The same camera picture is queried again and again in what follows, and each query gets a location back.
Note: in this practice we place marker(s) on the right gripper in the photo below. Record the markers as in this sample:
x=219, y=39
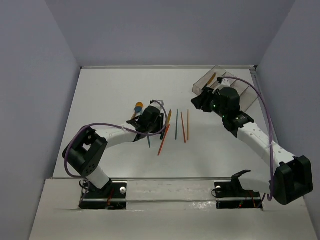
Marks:
x=208, y=94

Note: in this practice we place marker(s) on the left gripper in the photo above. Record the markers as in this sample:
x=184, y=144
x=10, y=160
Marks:
x=157, y=127

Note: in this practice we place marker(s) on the gold knife dark handle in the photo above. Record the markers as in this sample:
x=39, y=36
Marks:
x=209, y=81

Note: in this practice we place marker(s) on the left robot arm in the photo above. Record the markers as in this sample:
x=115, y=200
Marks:
x=83, y=154

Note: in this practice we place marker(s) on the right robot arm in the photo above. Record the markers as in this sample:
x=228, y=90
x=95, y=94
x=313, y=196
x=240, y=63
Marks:
x=290, y=176

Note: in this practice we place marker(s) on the yellow-orange chopstick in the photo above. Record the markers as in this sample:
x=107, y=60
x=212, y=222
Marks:
x=188, y=124

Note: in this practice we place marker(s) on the teal fork right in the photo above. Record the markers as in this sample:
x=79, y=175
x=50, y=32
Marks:
x=149, y=142

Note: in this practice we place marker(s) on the orange plastic knife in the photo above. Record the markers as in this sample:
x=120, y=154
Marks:
x=163, y=140

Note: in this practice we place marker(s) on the blue spoon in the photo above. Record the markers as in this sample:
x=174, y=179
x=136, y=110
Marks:
x=137, y=110

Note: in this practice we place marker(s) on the orange spoon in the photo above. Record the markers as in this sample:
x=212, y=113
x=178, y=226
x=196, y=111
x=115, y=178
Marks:
x=137, y=104

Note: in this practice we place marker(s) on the teal chopstick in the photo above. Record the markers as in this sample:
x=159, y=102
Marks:
x=176, y=124

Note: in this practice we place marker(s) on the orange-red chopstick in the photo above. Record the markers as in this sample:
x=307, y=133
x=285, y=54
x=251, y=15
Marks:
x=183, y=127

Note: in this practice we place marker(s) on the clear compartment organizer box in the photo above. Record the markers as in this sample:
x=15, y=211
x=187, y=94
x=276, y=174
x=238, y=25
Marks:
x=247, y=94

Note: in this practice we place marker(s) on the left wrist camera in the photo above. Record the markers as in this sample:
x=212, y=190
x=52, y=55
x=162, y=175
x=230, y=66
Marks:
x=157, y=103

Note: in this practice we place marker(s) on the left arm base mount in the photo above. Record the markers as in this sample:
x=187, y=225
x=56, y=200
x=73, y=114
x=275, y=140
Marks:
x=110, y=197

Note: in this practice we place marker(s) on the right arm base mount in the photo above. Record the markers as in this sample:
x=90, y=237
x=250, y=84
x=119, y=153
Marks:
x=228, y=196

